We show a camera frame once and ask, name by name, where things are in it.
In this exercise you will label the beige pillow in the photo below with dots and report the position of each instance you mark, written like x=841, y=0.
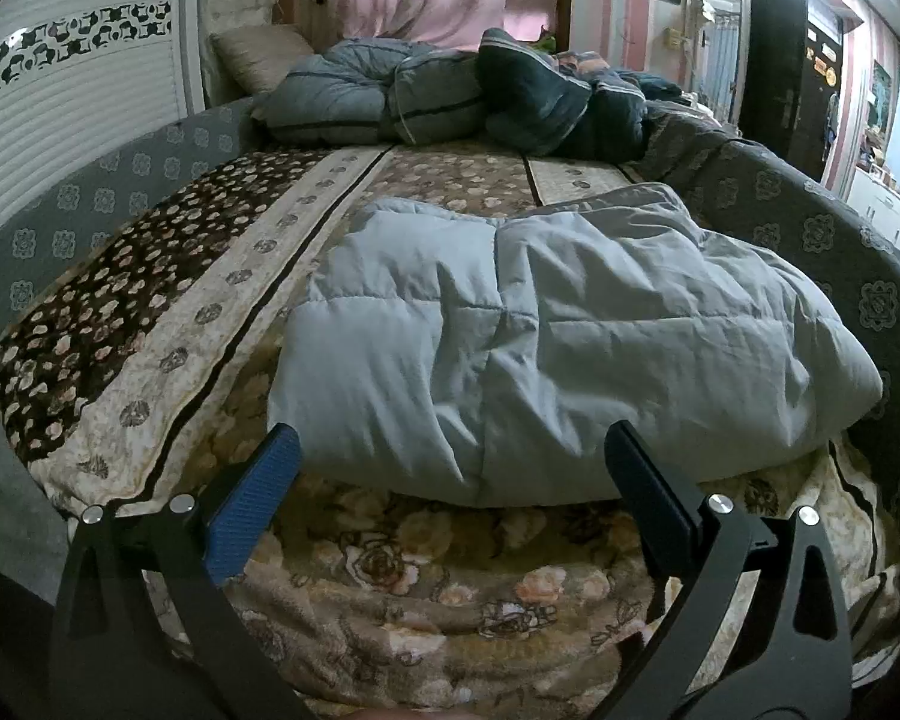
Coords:
x=259, y=56

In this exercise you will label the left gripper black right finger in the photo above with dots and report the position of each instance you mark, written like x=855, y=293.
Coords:
x=792, y=657

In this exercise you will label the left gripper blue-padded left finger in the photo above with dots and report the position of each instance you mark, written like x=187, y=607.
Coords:
x=142, y=626

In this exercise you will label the white louvered wardrobe door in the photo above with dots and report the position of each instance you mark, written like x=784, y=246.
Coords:
x=79, y=78

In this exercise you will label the dark navy striped jacket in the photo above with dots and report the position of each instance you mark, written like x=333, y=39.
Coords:
x=569, y=104

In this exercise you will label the white low cabinet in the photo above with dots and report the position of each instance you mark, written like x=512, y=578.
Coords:
x=878, y=204

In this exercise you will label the grey-blue puffer jacket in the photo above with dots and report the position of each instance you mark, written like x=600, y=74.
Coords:
x=376, y=90

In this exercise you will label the floral brown fleece blanket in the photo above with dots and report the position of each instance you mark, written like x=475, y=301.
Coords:
x=148, y=370

